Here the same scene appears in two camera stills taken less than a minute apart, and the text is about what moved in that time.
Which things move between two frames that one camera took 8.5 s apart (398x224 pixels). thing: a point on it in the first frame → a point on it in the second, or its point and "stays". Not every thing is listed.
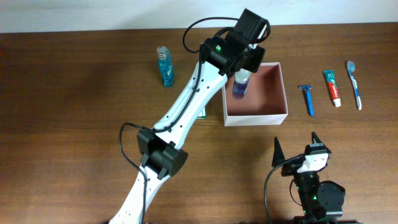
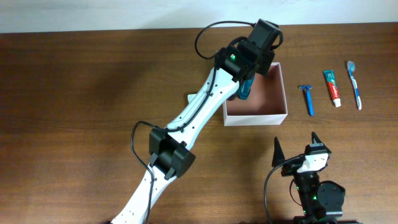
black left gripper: [256, 59] → [267, 66]
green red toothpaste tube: [330, 77] stays
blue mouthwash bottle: [166, 69] → [244, 88]
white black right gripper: [290, 168] stays
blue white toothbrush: [351, 67] stays
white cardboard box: [265, 102] stays
